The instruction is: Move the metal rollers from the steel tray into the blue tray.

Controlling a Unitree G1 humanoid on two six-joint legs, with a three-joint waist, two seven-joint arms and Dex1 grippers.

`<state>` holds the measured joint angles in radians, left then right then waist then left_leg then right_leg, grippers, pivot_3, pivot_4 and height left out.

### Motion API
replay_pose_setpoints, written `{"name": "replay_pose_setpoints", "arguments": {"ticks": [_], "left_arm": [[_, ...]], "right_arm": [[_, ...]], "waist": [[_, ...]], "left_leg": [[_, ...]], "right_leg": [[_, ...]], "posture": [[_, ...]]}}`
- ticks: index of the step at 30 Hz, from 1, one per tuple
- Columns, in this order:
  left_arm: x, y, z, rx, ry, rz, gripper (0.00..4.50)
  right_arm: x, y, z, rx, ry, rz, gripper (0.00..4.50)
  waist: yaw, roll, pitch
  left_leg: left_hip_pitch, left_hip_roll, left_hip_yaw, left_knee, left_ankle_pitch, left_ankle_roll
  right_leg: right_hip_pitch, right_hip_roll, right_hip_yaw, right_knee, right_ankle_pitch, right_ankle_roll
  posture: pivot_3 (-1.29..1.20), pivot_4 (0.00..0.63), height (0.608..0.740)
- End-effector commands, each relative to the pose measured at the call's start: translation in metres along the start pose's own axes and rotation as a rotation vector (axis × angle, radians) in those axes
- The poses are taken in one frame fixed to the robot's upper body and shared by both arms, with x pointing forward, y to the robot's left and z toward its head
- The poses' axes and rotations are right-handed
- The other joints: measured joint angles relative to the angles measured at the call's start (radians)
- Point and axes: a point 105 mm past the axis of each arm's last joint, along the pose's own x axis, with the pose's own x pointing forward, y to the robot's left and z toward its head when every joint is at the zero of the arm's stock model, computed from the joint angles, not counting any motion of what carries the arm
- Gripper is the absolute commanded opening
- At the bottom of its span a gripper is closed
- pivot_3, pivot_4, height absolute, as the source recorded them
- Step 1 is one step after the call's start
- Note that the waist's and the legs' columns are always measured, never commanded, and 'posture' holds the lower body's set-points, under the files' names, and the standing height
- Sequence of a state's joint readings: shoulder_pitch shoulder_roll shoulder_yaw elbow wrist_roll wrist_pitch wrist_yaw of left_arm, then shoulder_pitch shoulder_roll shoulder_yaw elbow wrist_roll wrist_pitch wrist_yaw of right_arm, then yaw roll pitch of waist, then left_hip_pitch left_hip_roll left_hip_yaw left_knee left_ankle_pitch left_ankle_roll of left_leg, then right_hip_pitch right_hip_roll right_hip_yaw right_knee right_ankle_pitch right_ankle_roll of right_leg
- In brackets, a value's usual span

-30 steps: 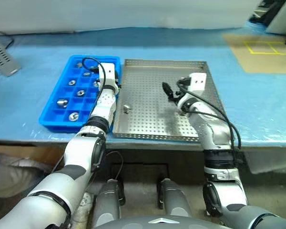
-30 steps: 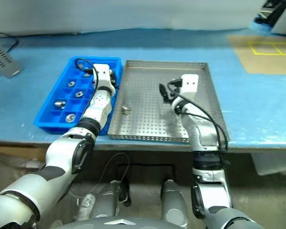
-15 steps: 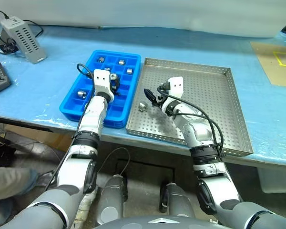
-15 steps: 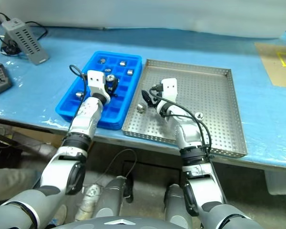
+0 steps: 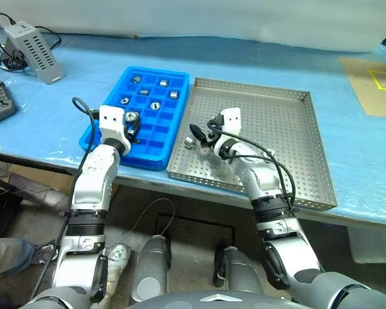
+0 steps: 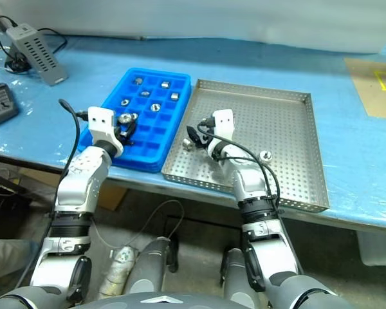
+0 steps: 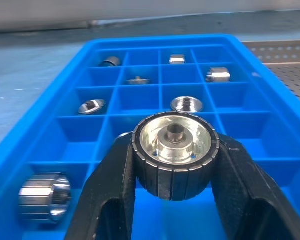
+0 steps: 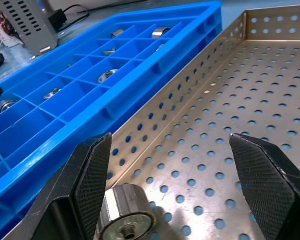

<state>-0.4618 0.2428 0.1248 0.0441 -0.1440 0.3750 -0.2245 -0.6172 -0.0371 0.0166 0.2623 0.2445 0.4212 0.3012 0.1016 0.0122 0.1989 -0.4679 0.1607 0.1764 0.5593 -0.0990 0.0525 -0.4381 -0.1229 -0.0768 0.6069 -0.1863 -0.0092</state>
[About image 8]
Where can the blue plastic compartment tray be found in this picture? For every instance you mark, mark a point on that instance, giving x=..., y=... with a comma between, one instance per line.
x=140, y=82

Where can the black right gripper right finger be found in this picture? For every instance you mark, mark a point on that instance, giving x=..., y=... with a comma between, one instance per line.
x=265, y=187

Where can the perforated metal tray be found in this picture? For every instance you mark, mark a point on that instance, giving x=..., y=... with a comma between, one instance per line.
x=240, y=100

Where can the black power adapter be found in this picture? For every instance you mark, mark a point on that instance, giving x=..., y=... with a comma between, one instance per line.
x=57, y=18

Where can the grey vented power supply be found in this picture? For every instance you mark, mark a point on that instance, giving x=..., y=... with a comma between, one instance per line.
x=27, y=25

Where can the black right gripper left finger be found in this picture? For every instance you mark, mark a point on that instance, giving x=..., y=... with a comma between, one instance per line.
x=85, y=180

